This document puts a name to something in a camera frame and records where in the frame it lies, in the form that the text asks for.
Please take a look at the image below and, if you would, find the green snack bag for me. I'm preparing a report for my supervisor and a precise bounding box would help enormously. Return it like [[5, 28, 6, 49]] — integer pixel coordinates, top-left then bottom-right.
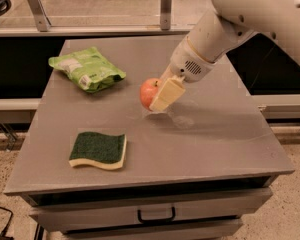
[[48, 47, 126, 93]]

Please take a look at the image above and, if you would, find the black cable on floor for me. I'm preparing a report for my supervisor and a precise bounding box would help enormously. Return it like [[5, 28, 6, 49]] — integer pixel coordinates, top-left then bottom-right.
[[0, 205, 15, 240]]

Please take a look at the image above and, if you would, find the metal railing bracket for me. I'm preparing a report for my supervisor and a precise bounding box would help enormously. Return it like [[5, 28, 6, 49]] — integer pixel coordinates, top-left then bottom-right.
[[27, 0, 51, 32], [160, 0, 172, 30]]

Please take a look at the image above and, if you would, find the green and yellow sponge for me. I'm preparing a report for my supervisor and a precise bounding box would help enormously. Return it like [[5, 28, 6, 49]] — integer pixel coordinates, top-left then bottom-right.
[[69, 132, 127, 170]]

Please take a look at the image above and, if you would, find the left metal railing bracket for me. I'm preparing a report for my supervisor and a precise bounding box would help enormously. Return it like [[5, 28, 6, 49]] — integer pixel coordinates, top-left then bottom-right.
[[27, 0, 51, 32]]

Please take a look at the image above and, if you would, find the black drawer handle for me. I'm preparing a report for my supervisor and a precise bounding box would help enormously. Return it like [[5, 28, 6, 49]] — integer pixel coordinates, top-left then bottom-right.
[[137, 207, 176, 224]]

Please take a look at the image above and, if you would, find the grey cabinet with drawers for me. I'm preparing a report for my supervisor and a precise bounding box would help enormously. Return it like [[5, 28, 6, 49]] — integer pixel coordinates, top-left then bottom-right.
[[5, 36, 293, 240]]

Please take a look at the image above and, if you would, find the middle metal railing bracket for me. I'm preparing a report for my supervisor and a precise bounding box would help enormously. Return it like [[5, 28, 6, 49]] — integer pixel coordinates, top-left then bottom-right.
[[160, 0, 172, 30]]

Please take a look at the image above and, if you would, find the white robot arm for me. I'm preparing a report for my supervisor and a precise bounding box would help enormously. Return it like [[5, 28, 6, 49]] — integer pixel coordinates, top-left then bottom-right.
[[149, 0, 300, 112]]

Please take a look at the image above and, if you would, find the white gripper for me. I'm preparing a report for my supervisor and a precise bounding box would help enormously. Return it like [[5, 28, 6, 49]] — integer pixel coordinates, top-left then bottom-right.
[[149, 39, 215, 112]]

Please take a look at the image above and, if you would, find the red apple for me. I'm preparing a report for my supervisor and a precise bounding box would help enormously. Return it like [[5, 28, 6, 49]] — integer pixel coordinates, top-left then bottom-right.
[[139, 78, 161, 110]]

